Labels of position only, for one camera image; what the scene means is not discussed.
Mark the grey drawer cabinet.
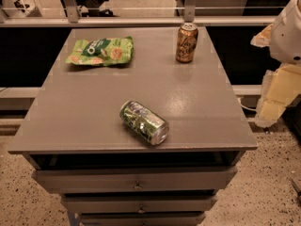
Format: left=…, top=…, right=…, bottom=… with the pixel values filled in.
left=8, top=27, right=257, bottom=226

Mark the green soda can lying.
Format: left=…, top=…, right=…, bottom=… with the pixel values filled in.
left=119, top=101, right=169, bottom=146

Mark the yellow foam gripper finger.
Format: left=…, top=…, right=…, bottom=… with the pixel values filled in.
left=255, top=63, right=301, bottom=128

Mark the gold soda can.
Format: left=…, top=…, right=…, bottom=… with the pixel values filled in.
left=176, top=23, right=198, bottom=63

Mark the metal railing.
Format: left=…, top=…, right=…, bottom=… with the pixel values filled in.
left=0, top=0, right=301, bottom=28

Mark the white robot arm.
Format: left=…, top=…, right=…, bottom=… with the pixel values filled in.
left=251, top=0, right=301, bottom=128

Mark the green rice chip bag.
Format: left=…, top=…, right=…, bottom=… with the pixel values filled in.
left=66, top=37, right=134, bottom=66

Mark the white cable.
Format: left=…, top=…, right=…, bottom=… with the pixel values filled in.
left=238, top=98, right=258, bottom=113

